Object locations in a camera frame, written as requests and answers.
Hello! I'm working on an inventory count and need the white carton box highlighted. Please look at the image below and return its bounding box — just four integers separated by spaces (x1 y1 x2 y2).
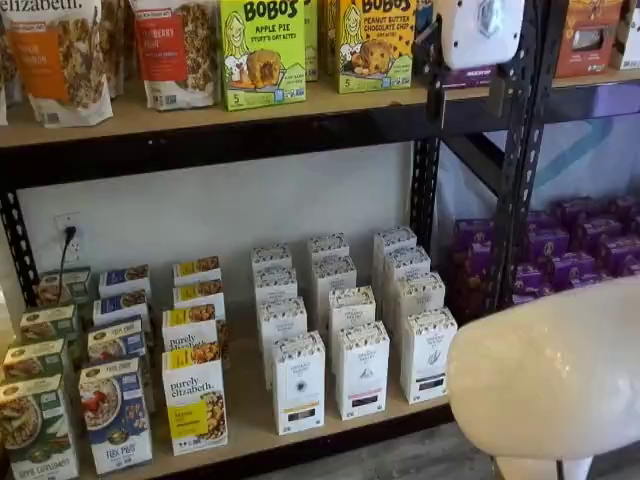
615 0 640 71

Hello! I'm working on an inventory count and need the purple Annie's snack box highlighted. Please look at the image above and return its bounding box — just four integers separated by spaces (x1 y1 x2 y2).
574 217 625 256
513 262 557 297
527 227 571 266
552 249 601 282
613 194 640 221
599 234 640 277
449 249 504 314
554 197 597 227
453 218 497 254

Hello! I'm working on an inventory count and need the white tea box pink strip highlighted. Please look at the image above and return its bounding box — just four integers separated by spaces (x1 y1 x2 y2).
328 285 377 346
335 320 391 421
306 232 350 264
312 256 358 324

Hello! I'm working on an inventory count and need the black power plug cord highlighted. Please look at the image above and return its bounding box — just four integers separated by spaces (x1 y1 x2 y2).
58 225 79 304

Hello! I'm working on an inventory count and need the yellow Bobo's peanut butter box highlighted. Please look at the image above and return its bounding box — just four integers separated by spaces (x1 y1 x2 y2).
323 0 344 77
337 0 417 95

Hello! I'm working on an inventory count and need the green Bobo's apple pie box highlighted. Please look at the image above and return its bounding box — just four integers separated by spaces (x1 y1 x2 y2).
301 0 320 83
218 0 308 113

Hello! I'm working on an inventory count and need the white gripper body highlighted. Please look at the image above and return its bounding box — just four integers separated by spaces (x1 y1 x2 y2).
433 0 525 70

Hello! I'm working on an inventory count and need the red label granola bag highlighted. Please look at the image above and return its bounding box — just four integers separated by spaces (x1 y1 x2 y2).
128 0 222 112

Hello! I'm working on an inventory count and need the black metal shelf rack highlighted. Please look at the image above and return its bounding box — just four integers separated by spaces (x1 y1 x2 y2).
517 0 640 309
0 0 544 480

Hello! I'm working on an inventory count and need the purple Zbar box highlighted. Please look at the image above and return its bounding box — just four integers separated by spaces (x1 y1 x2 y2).
413 0 496 93

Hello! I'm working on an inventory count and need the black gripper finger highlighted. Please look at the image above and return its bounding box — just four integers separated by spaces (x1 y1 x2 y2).
487 62 507 119
414 13 447 125

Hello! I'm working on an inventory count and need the white wall outlet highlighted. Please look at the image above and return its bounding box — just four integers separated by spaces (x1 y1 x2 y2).
53 212 85 265

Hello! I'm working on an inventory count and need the white tea box yellow strip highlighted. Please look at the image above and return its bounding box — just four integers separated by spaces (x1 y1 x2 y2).
272 330 326 436
253 267 299 307
250 243 293 275
257 297 308 389

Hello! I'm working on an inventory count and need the orange Annie's box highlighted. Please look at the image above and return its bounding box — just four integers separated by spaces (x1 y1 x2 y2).
553 0 627 80

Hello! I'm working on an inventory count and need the yellow purely elizabeth box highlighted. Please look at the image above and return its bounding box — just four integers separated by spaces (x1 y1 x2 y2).
172 279 227 321
161 304 231 369
172 256 222 287
161 347 230 456

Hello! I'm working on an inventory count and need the green oatmeal box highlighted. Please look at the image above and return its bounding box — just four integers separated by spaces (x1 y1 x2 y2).
0 374 81 480
19 304 80 349
37 267 94 310
2 338 70 385

